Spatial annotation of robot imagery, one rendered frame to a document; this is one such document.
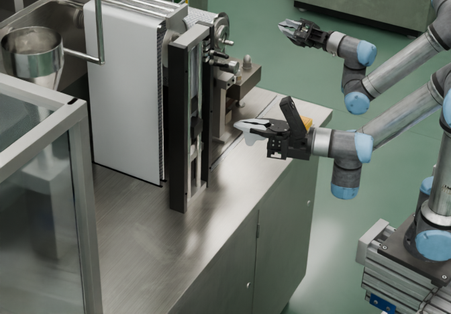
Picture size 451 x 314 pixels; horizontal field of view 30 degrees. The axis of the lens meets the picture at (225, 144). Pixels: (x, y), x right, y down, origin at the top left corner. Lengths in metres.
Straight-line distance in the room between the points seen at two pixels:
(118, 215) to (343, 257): 1.49
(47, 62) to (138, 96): 0.50
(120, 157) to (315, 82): 2.47
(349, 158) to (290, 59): 2.95
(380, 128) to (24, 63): 0.94
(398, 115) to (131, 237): 0.80
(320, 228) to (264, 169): 1.24
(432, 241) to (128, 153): 0.92
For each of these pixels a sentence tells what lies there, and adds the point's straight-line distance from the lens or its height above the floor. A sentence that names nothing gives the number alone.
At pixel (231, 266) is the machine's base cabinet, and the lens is 2.56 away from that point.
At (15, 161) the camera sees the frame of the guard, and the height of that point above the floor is 1.59.
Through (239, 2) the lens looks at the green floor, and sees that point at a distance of 5.77.
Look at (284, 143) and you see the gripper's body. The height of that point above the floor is 1.22.
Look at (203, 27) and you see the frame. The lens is 2.25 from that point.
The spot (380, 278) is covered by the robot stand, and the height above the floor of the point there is 0.67.
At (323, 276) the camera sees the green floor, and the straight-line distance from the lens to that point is 3.59.
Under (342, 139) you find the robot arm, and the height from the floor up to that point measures 1.25.
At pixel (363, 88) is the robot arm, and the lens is 2.67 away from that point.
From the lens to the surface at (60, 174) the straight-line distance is 1.66.
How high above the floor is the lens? 2.46
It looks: 35 degrees down
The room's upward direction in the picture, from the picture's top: 2 degrees clockwise
